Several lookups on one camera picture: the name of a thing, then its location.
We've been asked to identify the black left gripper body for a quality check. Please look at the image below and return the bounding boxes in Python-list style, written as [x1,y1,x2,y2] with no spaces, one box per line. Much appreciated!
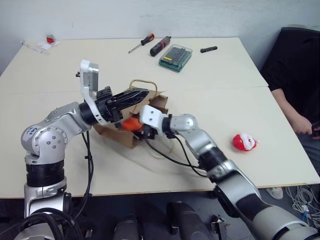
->
[95,85,124,130]

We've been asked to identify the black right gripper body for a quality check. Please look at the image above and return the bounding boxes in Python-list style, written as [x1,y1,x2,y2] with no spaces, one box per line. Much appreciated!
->
[137,123,157,142]

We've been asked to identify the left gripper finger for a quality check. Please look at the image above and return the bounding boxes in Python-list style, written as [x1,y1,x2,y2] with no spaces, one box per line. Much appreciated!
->
[112,89,150,104]
[114,98,148,111]

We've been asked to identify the orange plush toy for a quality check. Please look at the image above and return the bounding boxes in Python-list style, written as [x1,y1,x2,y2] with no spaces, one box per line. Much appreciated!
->
[122,116,145,132]

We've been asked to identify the dark object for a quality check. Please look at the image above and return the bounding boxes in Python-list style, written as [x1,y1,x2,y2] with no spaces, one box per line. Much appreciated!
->
[309,120,320,141]

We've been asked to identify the brown paper bag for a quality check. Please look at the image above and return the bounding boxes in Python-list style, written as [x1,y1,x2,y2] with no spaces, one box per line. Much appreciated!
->
[93,79,176,160]

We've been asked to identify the red and white plush toy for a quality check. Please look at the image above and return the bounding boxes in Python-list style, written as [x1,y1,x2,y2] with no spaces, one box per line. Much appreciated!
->
[232,133,260,152]

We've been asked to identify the person's hand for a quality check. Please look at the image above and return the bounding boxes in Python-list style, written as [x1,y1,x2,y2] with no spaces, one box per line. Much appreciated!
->
[294,115,317,136]

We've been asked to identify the black and red screwdriver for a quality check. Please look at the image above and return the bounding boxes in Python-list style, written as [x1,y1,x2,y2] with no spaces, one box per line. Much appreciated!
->
[149,35,173,57]

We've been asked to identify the green screwdriver bit box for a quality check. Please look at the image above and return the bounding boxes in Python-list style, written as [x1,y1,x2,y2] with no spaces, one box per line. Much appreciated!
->
[158,44,194,75]

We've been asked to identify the small red and white packet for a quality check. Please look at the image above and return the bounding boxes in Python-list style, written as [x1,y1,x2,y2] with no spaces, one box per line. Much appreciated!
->
[37,34,61,50]

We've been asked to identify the black bit holder strip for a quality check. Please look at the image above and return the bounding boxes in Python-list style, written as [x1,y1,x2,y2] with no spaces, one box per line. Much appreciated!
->
[199,45,218,54]

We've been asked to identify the clear plastic syringe wrapper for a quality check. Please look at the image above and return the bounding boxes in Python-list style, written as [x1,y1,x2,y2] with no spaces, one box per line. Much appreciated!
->
[19,40,51,56]

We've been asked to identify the small dark rounded shape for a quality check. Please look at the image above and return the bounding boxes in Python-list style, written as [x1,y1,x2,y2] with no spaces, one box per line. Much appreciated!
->
[113,213,141,240]

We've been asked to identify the large dark rounded shape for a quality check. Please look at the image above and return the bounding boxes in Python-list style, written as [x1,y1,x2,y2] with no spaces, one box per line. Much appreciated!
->
[166,200,214,240]

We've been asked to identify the white shoe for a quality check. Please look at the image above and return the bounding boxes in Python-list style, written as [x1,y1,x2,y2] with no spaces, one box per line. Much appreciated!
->
[265,186,284,200]

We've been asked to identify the person in black shirt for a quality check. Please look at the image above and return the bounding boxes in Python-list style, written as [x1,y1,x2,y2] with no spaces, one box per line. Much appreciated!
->
[259,26,320,176]

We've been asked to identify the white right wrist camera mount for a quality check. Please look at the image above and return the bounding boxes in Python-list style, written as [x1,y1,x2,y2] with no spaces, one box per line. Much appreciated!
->
[138,104,168,133]

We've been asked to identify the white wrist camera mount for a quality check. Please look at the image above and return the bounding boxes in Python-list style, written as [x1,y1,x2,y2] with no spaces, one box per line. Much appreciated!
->
[79,59,106,126]
[138,104,168,133]

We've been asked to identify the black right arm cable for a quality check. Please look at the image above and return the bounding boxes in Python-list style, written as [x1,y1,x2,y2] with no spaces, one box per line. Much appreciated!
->
[143,133,210,178]

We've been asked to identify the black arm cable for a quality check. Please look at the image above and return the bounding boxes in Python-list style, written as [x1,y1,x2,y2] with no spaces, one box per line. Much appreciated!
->
[72,129,95,221]
[143,133,210,178]

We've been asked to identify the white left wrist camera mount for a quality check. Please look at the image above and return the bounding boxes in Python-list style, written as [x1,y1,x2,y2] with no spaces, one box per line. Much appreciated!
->
[79,59,106,126]

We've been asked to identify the orange handled screwdriver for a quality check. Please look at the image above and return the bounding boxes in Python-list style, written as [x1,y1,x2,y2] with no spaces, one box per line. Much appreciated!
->
[128,32,156,54]

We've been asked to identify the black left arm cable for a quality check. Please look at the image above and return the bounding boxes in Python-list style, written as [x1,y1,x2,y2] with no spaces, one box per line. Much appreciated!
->
[72,129,95,221]

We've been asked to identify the small black metal bracket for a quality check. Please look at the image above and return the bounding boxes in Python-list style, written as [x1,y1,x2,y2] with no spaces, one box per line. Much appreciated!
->
[210,214,231,235]

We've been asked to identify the black cable bundle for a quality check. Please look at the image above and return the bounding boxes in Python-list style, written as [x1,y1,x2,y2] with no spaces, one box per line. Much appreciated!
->
[14,210,84,240]

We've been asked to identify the white floor cables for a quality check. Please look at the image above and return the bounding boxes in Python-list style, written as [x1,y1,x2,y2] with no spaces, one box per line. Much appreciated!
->
[284,184,320,227]

